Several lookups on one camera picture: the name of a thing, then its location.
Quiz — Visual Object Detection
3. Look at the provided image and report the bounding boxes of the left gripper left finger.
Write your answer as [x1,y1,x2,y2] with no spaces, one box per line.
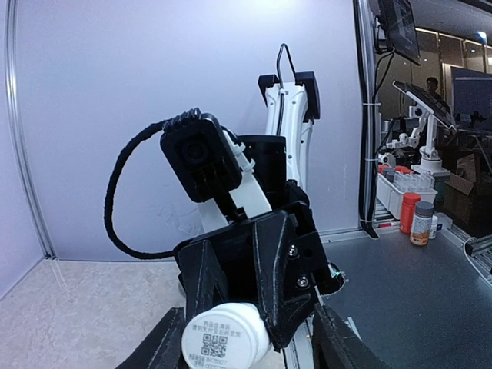
[117,307,188,369]

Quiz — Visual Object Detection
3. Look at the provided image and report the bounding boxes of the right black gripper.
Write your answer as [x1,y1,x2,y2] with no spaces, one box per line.
[175,201,329,350]

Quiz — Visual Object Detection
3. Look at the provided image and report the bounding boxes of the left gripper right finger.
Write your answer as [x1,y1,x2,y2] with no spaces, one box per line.
[313,304,391,369]

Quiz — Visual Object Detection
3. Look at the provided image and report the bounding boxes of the small white pill bottle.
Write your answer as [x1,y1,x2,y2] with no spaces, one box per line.
[181,303,272,368]

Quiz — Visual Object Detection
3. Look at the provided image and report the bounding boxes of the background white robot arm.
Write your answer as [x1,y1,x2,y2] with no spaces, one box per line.
[377,81,457,178]

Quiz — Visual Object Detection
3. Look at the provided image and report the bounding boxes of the black monitor on arm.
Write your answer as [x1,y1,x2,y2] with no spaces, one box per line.
[375,0,421,66]

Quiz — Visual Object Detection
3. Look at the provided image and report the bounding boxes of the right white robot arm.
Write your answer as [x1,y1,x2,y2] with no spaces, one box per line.
[161,71,332,350]

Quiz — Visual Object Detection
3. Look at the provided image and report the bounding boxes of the grey capped spice jar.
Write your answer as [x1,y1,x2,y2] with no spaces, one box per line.
[410,201,434,246]

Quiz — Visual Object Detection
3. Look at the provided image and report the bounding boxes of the white storage bin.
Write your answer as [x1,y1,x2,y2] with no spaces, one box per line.
[377,165,437,220]

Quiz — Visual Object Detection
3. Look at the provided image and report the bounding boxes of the small white background bottle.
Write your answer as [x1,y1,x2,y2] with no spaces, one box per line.
[429,215,438,240]

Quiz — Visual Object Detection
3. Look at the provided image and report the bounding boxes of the red capped jar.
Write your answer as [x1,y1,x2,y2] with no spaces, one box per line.
[400,192,421,234]

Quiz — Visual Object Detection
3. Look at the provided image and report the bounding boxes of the person in background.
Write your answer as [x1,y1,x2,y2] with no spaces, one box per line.
[426,77,451,115]

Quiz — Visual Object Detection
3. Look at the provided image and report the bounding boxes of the aluminium front rail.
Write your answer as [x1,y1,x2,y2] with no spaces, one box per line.
[283,314,361,368]

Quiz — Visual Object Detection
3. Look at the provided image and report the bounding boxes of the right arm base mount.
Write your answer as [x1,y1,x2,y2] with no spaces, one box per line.
[314,261,346,296]

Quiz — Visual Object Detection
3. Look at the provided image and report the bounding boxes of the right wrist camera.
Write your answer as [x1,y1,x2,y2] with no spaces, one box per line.
[159,108,274,234]

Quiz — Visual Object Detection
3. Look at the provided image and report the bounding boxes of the left aluminium corner post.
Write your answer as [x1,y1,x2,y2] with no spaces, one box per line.
[4,0,56,259]

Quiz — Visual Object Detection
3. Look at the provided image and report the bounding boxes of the aluminium corner post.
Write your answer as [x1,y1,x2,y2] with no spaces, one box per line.
[4,0,56,259]
[353,0,379,239]

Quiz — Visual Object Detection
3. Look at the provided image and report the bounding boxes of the right aluminium corner post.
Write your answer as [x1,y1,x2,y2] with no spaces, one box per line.
[353,0,379,239]

